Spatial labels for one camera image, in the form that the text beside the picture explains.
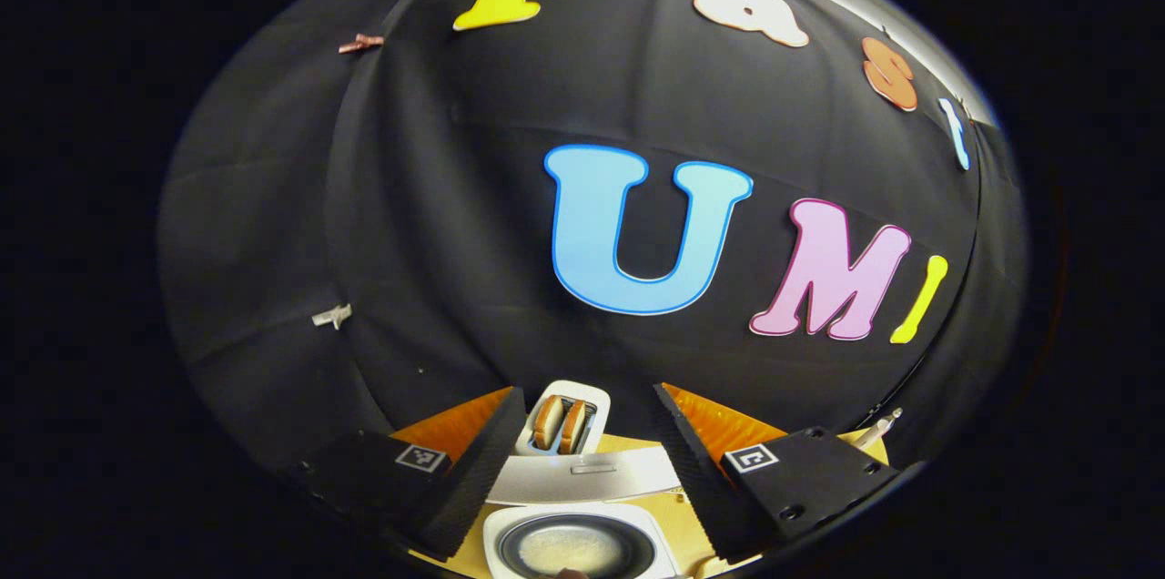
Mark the white rice cooker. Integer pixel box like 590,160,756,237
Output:
481,445,684,579

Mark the clear bottle with pink label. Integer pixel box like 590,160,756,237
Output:
851,407,904,451

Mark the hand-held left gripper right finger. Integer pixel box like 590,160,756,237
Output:
652,383,902,562

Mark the toasted bread slice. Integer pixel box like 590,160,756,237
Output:
532,395,565,451
558,400,588,454

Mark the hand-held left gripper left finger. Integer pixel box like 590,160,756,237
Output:
289,386,527,562

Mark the white toaster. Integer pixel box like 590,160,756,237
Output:
515,381,612,457

